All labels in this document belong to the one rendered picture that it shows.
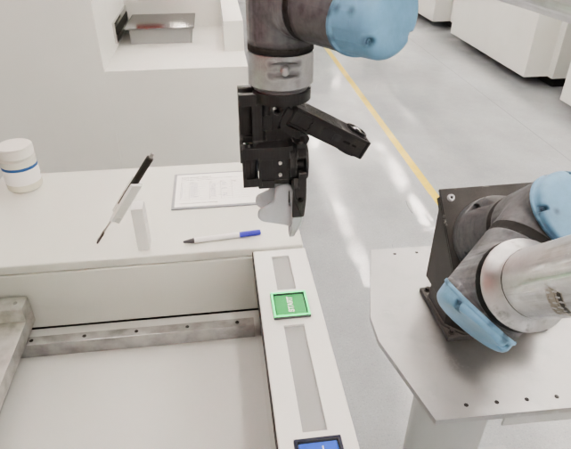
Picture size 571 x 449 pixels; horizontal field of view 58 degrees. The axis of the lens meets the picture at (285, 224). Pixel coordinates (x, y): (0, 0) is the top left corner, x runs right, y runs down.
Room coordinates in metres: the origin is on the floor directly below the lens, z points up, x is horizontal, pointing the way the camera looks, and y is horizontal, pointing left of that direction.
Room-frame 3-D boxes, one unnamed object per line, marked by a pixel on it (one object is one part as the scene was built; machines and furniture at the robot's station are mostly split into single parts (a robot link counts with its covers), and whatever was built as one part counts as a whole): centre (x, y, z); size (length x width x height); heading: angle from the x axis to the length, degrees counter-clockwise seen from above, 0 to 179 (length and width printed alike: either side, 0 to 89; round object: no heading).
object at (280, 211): (0.58, 0.01, 1.14); 0.06 x 0.03 x 0.09; 97
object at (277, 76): (0.59, 0.00, 1.33); 0.08 x 0.08 x 0.05
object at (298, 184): (0.58, -0.01, 1.19); 0.05 x 0.02 x 0.09; 7
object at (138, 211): (0.75, 0.27, 1.03); 0.06 x 0.04 x 0.13; 97
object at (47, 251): (0.89, 0.30, 0.89); 0.62 x 0.35 x 0.14; 97
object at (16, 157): (0.97, 0.55, 1.01); 0.07 x 0.07 x 0.10
